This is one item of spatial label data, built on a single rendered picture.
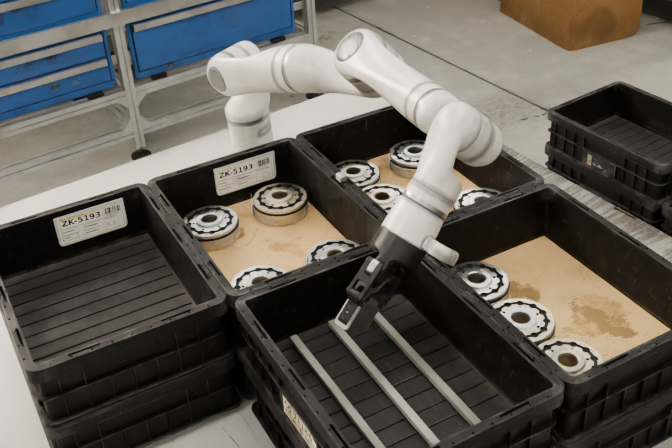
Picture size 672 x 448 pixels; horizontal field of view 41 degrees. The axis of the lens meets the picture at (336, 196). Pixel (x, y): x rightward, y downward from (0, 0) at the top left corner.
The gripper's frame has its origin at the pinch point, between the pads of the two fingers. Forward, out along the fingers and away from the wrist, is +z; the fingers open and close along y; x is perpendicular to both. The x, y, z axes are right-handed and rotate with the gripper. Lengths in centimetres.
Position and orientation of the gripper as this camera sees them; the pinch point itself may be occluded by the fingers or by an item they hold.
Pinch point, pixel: (352, 323)
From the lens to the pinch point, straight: 128.3
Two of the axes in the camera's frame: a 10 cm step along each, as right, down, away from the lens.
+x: 8.0, 5.0, -3.4
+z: -5.2, 8.5, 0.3
